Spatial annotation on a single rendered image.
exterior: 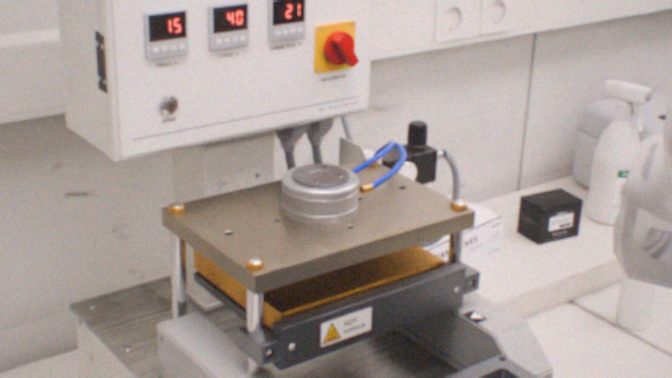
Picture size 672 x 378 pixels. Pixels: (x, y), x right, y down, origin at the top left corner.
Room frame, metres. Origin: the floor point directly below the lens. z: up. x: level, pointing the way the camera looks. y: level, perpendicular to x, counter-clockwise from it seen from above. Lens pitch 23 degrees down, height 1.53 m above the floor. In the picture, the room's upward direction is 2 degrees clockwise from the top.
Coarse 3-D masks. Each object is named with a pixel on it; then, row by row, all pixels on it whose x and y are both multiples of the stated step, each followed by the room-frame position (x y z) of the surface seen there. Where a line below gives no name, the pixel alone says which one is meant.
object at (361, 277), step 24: (360, 264) 0.93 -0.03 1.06; (384, 264) 0.94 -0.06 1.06; (408, 264) 0.94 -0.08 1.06; (432, 264) 0.94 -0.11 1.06; (216, 288) 0.93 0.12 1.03; (240, 288) 0.89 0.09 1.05; (288, 288) 0.88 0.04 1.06; (312, 288) 0.88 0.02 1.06; (336, 288) 0.88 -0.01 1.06; (360, 288) 0.88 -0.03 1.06; (240, 312) 0.89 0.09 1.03; (264, 312) 0.85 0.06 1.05; (288, 312) 0.83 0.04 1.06
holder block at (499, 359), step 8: (488, 360) 0.86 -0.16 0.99; (496, 360) 0.86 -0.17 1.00; (504, 360) 0.86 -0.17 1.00; (472, 368) 0.84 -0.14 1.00; (480, 368) 0.85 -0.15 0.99; (488, 368) 0.85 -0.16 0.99; (496, 368) 0.85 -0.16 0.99; (504, 368) 0.85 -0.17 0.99; (512, 368) 0.85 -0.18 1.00; (520, 368) 0.85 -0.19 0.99; (448, 376) 0.83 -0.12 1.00; (456, 376) 0.83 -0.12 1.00; (464, 376) 0.83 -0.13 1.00; (472, 376) 0.83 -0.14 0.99; (480, 376) 0.83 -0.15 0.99; (488, 376) 0.84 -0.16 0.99; (496, 376) 0.84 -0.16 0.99; (504, 376) 0.85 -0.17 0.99; (512, 376) 0.84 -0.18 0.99; (520, 376) 0.83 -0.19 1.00; (528, 376) 0.83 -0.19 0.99; (536, 376) 0.83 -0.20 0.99
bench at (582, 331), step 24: (552, 312) 1.40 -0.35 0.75; (576, 312) 1.41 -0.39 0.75; (600, 312) 1.41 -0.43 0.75; (552, 336) 1.33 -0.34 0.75; (576, 336) 1.33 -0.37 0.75; (600, 336) 1.33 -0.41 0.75; (624, 336) 1.34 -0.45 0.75; (648, 336) 1.34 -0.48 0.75; (48, 360) 1.22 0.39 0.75; (72, 360) 1.22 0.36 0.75; (552, 360) 1.26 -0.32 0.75; (576, 360) 1.26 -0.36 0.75; (600, 360) 1.27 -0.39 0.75; (624, 360) 1.27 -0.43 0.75; (648, 360) 1.27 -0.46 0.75
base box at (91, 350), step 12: (84, 336) 1.04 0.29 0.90; (96, 336) 1.01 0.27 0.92; (84, 348) 1.04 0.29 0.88; (96, 348) 1.02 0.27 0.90; (84, 360) 1.05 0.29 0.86; (96, 360) 1.02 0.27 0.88; (108, 360) 0.99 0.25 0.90; (84, 372) 1.05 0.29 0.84; (96, 372) 1.02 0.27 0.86; (108, 372) 0.99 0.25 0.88; (120, 372) 0.96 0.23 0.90
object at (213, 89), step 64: (64, 0) 1.05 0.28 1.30; (128, 0) 0.97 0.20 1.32; (192, 0) 1.02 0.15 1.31; (256, 0) 1.06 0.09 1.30; (320, 0) 1.11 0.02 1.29; (64, 64) 1.06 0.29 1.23; (128, 64) 0.97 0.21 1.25; (192, 64) 1.01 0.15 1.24; (256, 64) 1.06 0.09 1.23; (320, 64) 1.11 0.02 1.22; (128, 128) 0.97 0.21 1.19; (192, 128) 1.01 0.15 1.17; (256, 128) 1.06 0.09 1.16; (320, 128) 1.16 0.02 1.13; (192, 192) 1.07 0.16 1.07; (192, 256) 1.08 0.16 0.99
